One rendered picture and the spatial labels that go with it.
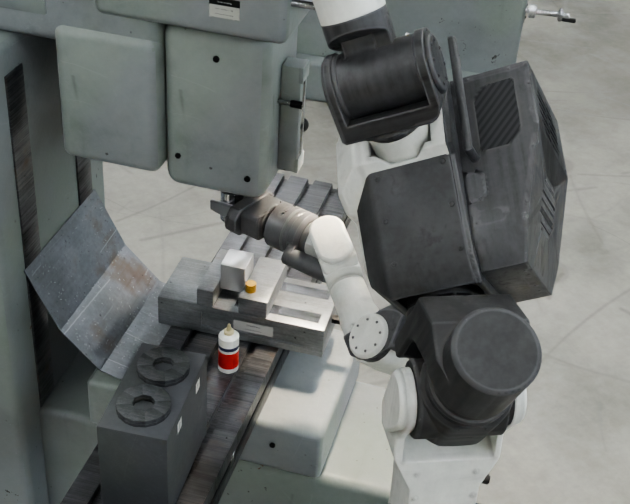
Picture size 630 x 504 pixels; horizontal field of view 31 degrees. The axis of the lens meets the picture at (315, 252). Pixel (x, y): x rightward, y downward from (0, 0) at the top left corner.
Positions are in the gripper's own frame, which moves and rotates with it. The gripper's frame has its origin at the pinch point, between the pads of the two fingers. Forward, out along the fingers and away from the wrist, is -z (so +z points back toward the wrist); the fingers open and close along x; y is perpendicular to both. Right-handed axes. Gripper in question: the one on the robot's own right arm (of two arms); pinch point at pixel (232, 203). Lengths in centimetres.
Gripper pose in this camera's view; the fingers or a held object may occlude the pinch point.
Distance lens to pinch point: 216.0
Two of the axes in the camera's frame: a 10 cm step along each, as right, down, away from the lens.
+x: -5.9, 4.4, -6.8
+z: 8.1, 3.7, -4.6
